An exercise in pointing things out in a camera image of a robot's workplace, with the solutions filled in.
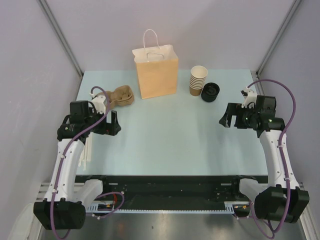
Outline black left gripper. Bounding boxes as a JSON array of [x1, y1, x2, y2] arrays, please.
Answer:
[[84, 107, 121, 136]]

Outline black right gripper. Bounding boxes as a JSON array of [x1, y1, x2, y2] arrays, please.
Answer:
[[219, 102, 260, 129]]

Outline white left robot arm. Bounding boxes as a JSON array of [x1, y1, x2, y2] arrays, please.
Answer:
[[33, 100, 121, 230]]

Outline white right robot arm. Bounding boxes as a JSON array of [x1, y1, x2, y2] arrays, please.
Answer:
[[219, 95, 310, 223]]

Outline stack of black cup lids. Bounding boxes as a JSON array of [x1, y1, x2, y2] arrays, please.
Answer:
[[201, 82, 220, 103]]

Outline brown cardboard cup carrier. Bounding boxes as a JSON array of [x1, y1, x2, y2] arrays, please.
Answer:
[[105, 85, 135, 110]]

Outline white wrapped straws bundle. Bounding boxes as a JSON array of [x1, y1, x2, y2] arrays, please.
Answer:
[[78, 133, 93, 171]]

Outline stack of brown paper cups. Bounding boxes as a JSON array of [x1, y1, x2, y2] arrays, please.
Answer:
[[189, 65, 208, 96]]

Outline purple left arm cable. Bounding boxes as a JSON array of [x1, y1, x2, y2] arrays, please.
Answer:
[[49, 86, 112, 239]]

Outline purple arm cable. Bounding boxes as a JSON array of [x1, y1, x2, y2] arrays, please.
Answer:
[[49, 86, 112, 239], [246, 78, 297, 239]]

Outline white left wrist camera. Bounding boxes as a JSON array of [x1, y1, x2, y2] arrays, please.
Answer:
[[89, 92, 107, 115]]

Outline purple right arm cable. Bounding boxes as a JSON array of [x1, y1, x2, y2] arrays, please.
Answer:
[[246, 78, 297, 239]]

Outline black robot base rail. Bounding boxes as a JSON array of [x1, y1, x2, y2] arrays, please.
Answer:
[[74, 174, 268, 211]]

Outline brown paper bag white handles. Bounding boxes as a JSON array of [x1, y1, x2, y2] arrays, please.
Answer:
[[132, 32, 179, 99]]

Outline white slotted cable duct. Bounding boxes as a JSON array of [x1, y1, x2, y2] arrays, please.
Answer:
[[86, 201, 251, 215]]

